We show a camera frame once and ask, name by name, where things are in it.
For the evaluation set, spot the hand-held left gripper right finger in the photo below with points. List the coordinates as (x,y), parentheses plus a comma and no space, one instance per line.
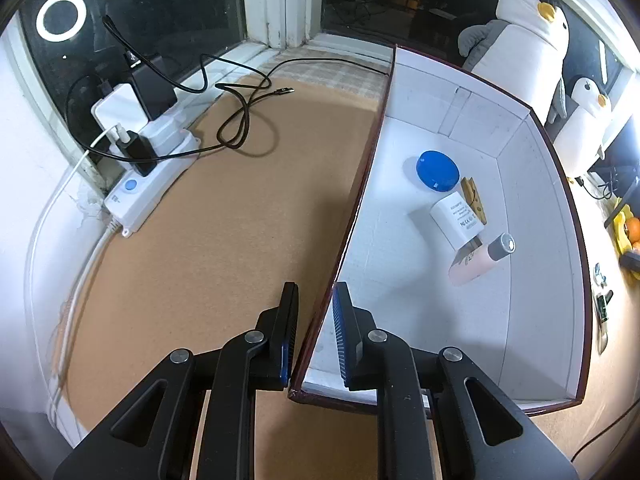
(341,335)

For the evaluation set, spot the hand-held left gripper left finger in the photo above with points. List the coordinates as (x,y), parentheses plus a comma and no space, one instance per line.
(289,335)

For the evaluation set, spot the white cardboard box red rim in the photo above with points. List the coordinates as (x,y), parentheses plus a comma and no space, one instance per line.
(400,310)

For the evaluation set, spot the pink bottle grey cap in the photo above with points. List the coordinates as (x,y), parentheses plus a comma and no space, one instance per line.
(475,262)

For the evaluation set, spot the white power adapter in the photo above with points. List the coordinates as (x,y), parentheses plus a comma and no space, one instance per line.
(457,220)

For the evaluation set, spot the wooden clothespin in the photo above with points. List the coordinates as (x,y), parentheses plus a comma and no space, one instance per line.
(475,202)

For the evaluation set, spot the blue round tin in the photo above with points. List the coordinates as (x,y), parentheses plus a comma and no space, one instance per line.
(437,171)

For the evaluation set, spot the green lip balm tube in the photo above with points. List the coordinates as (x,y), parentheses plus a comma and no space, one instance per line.
(603,306)

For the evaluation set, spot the small clear blue bottle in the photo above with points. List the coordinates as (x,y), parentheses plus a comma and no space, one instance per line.
(599,274)

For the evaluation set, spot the white power strip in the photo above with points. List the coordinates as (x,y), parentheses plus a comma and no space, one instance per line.
(150,180)

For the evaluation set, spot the black plug charger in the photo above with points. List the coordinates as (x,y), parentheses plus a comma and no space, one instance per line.
(137,152)

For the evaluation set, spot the checked table cloth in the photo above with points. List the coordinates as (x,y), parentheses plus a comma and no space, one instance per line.
(325,72)

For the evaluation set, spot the black power adapter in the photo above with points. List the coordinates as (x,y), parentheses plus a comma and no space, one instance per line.
(152,85)

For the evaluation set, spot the white charger brick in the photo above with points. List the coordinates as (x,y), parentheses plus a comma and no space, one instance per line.
(117,107)

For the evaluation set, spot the yellow fruit bowl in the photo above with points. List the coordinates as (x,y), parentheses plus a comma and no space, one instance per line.
(622,240)

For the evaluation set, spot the small penguin plush toy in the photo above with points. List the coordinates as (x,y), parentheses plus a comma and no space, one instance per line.
(582,125)

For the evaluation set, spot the large penguin plush toy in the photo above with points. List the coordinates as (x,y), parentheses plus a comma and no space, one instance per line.
(520,45)

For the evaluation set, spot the white window frame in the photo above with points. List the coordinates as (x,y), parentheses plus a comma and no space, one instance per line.
(280,0)

